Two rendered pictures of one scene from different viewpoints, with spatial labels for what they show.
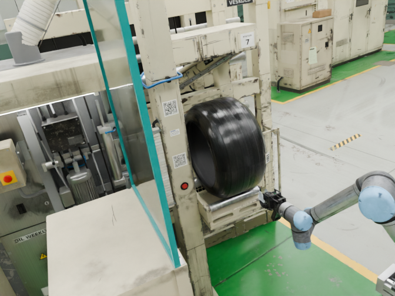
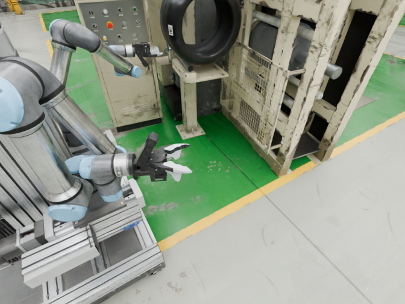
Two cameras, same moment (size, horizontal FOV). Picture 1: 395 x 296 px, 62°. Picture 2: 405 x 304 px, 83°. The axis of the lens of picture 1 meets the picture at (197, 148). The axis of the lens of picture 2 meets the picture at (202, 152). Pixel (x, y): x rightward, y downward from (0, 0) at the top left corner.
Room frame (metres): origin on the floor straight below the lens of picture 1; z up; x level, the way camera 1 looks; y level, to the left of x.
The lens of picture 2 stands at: (1.65, -1.99, 1.57)
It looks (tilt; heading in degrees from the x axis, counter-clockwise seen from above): 42 degrees down; 88
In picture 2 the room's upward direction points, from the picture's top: straight up
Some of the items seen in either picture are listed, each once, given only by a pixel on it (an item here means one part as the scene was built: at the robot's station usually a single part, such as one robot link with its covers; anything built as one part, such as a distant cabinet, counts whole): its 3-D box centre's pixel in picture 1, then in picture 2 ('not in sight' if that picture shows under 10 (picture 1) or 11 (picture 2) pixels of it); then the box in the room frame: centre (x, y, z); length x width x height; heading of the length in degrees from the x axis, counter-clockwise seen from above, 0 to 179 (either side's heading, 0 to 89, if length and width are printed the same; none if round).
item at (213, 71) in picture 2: (223, 201); (199, 70); (1.68, -0.11, 0.80); 0.37 x 0.36 x 0.02; 21
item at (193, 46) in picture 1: (202, 44); not in sight; (2.00, -0.12, 1.71); 0.61 x 0.25 x 0.15; 111
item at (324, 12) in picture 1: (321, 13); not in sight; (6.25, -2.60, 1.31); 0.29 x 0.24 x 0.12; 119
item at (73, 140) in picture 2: not in sight; (74, 132); (0.93, -0.90, 0.77); 0.15 x 0.15 x 0.10
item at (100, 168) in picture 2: not in sight; (100, 167); (1.33, -1.46, 1.04); 0.11 x 0.08 x 0.09; 4
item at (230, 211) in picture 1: (233, 208); (183, 68); (1.55, -0.16, 0.84); 0.36 x 0.09 x 0.06; 111
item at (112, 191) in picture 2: not in sight; (109, 182); (1.33, -1.44, 0.94); 0.11 x 0.08 x 0.11; 93
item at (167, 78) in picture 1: (160, 76); not in sight; (1.57, 0.12, 1.66); 0.19 x 0.19 x 0.06; 21
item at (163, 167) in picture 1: (163, 167); not in sight; (1.51, 0.19, 1.19); 0.05 x 0.04 x 0.48; 21
